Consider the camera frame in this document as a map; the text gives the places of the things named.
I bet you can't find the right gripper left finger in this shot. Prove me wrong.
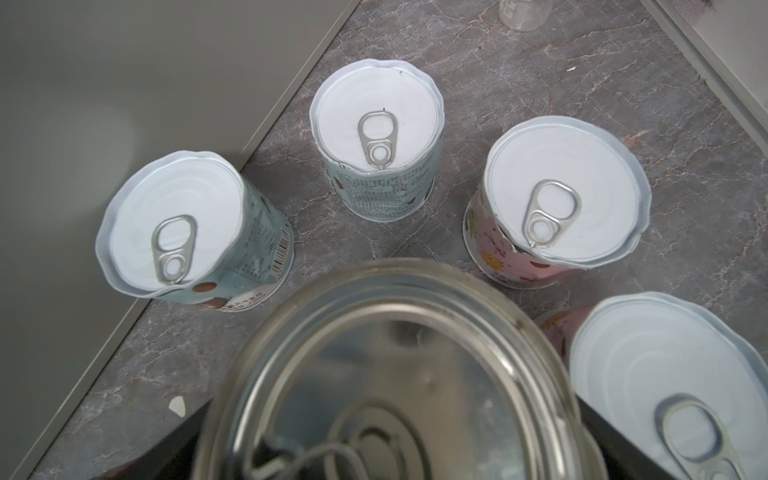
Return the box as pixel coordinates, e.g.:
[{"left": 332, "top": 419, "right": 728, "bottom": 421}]
[{"left": 93, "top": 400, "right": 212, "bottom": 480}]

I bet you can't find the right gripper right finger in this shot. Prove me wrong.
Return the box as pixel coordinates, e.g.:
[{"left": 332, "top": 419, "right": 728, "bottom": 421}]
[{"left": 578, "top": 397, "right": 674, "bottom": 480}]

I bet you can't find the blue soup can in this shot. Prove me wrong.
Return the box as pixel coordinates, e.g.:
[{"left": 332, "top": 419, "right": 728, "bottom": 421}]
[{"left": 191, "top": 258, "right": 607, "bottom": 479}]

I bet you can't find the pale pink can white lid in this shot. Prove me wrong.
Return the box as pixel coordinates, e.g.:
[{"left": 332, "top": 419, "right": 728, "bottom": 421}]
[{"left": 535, "top": 292, "right": 767, "bottom": 479}]

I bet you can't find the grey metal cabinet box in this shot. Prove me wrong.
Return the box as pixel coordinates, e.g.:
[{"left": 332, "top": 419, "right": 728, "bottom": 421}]
[{"left": 1, "top": 1, "right": 355, "bottom": 479}]

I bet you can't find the light teal can white lid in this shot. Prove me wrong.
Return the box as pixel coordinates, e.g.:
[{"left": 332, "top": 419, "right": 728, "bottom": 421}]
[{"left": 309, "top": 59, "right": 445, "bottom": 223}]

